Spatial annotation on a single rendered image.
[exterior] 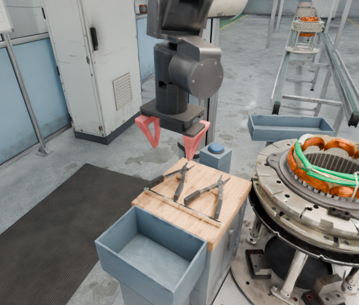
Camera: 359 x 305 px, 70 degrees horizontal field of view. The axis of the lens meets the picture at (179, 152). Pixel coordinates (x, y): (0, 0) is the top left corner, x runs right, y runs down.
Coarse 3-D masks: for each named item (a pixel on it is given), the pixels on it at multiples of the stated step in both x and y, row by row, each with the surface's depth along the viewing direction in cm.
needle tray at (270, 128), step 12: (252, 120) 91; (264, 120) 90; (276, 120) 90; (288, 120) 89; (300, 120) 89; (312, 120) 88; (324, 120) 86; (252, 132) 82; (264, 132) 81; (276, 132) 81; (288, 132) 80; (300, 132) 80; (312, 132) 80; (324, 132) 79
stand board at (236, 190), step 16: (192, 176) 61; (208, 176) 61; (224, 176) 61; (160, 192) 56; (192, 192) 56; (240, 192) 56; (144, 208) 52; (160, 208) 52; (176, 208) 52; (192, 208) 52; (208, 208) 52; (224, 208) 52; (176, 224) 49; (192, 224) 49; (208, 224) 49; (224, 224) 49; (208, 240) 45
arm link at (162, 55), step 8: (160, 48) 39; (168, 48) 38; (176, 48) 38; (160, 56) 39; (168, 56) 39; (160, 64) 40; (168, 64) 39; (160, 72) 40; (160, 80) 41; (168, 80) 41
